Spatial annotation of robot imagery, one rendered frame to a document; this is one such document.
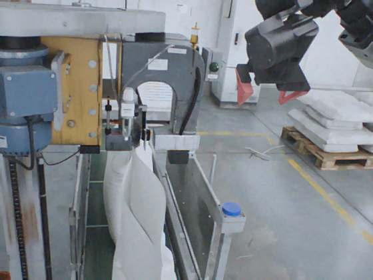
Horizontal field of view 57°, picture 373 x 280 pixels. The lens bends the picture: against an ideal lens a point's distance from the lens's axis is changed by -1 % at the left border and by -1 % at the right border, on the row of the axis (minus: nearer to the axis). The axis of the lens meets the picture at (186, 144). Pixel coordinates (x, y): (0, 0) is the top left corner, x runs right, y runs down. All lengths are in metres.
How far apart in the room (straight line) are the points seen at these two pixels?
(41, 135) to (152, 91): 3.07
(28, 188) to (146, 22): 0.65
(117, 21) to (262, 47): 0.46
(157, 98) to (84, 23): 3.10
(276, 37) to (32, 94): 0.49
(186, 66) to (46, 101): 0.43
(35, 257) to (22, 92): 0.78
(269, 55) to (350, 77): 5.96
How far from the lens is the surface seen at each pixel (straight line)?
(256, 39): 0.58
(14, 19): 0.79
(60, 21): 0.84
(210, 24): 5.24
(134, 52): 1.00
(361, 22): 0.79
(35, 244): 1.38
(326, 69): 6.20
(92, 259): 1.63
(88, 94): 1.03
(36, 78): 0.77
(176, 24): 3.80
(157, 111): 3.99
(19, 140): 0.88
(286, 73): 0.67
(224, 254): 1.27
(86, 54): 1.01
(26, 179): 1.23
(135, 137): 1.09
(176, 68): 1.02
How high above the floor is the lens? 1.49
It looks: 24 degrees down
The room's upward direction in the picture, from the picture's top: 7 degrees clockwise
